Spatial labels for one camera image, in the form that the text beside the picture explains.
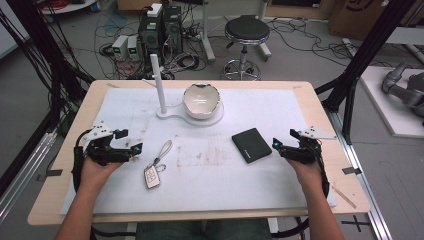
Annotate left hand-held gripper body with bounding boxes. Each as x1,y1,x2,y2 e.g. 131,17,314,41
82,121,133,167

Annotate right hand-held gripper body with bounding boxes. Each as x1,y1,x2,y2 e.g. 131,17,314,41
281,125,338,165

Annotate person's right hand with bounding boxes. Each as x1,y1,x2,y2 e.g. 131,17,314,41
286,158,325,190

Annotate person's left hand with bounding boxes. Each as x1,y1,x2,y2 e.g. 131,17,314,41
79,156,125,193

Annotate black rectangular box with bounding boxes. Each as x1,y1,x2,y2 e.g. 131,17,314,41
231,127,274,165

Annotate black tape strip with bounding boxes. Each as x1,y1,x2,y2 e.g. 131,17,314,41
341,165,363,176
35,168,64,183

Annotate wooden table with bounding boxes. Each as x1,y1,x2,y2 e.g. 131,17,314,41
27,79,372,227

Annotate white stand with pole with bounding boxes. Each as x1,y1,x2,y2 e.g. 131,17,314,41
142,53,225,128

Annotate white table mat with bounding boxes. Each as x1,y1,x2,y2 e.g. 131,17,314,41
59,87,337,216

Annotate white ceramic bowl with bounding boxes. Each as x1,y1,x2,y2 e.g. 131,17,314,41
181,82,222,121

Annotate white floor board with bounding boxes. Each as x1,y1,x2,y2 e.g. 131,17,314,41
359,65,424,140

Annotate small grey power supply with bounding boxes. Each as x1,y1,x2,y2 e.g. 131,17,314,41
126,35,141,62
111,34,130,62

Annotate black tape cross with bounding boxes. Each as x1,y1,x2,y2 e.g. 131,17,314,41
340,214,372,234

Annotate white desk leg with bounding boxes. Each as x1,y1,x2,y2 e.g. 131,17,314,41
199,0,217,64
258,0,273,62

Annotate black computer tower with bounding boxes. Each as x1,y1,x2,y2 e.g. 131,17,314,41
137,3,165,66
162,4,184,57

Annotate person's dark pants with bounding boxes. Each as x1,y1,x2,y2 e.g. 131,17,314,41
134,217,273,240

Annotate black round stool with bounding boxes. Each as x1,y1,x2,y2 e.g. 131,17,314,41
221,14,272,82

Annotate white box on tower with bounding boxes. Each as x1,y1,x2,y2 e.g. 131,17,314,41
146,2,164,19

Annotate cardboard box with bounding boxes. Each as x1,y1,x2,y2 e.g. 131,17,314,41
327,0,389,42

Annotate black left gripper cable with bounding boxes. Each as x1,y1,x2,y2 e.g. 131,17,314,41
72,129,88,195

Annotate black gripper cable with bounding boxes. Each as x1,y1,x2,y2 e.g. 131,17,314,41
72,129,88,195
270,146,332,239

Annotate car key with strap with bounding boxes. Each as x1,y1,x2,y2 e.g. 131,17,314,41
143,139,174,191

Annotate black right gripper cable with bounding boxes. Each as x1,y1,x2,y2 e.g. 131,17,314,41
270,146,332,239

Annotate black metal frame post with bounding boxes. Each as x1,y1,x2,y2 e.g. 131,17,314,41
314,0,418,145

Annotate black frame with cable bundle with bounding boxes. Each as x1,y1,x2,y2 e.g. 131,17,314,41
0,0,96,134

